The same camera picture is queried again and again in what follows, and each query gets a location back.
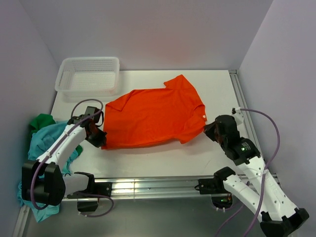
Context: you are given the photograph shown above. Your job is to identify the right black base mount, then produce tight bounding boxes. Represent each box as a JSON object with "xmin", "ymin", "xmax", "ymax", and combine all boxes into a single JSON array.
[{"xmin": 194, "ymin": 177, "xmax": 233, "ymax": 212}]

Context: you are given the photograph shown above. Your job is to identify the aluminium rail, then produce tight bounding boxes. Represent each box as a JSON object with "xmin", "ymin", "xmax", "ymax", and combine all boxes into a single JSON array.
[
  {"xmin": 95, "ymin": 175, "xmax": 213, "ymax": 200},
  {"xmin": 228, "ymin": 69, "xmax": 297, "ymax": 237}
]

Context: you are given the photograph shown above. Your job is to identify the orange t shirt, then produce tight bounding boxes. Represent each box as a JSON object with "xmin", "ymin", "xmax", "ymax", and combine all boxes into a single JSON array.
[{"xmin": 102, "ymin": 75, "xmax": 207, "ymax": 150}]

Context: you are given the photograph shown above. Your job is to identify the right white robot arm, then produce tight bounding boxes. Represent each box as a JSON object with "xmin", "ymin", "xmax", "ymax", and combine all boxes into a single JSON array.
[{"xmin": 204, "ymin": 115, "xmax": 309, "ymax": 237}]

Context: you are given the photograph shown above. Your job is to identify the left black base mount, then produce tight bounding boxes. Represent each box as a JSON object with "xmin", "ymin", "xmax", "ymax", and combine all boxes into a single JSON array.
[{"xmin": 67, "ymin": 182, "xmax": 112, "ymax": 214}]

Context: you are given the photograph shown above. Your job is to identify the green t shirt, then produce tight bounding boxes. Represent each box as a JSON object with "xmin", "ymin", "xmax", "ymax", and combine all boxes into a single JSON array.
[{"xmin": 30, "ymin": 113, "xmax": 83, "ymax": 158}]

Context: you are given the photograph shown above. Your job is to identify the right aluminium rail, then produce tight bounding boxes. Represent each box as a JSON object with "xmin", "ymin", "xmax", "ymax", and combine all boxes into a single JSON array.
[{"xmin": 228, "ymin": 69, "xmax": 297, "ymax": 237}]

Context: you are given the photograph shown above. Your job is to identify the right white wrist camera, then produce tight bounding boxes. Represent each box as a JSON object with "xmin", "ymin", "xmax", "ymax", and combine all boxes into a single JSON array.
[{"xmin": 232, "ymin": 107, "xmax": 244, "ymax": 125}]

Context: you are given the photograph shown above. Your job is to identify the white perforated plastic basket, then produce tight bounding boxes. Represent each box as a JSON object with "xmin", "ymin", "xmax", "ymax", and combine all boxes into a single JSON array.
[{"xmin": 55, "ymin": 57, "xmax": 121, "ymax": 98}]

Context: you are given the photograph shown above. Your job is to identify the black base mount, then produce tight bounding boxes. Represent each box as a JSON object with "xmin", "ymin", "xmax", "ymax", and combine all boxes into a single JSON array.
[
  {"xmin": 194, "ymin": 177, "xmax": 233, "ymax": 212},
  {"xmin": 67, "ymin": 182, "xmax": 112, "ymax": 214}
]

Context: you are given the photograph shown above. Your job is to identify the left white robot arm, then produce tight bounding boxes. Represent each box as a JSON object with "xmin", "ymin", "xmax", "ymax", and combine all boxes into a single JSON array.
[{"xmin": 21, "ymin": 106, "xmax": 107, "ymax": 210}]

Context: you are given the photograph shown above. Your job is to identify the front aluminium rail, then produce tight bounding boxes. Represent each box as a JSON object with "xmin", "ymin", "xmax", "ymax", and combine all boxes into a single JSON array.
[{"xmin": 95, "ymin": 175, "xmax": 213, "ymax": 200}]

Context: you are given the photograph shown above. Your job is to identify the teal t shirt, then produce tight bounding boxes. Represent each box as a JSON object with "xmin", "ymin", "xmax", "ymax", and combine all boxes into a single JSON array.
[{"xmin": 17, "ymin": 121, "xmax": 83, "ymax": 223}]

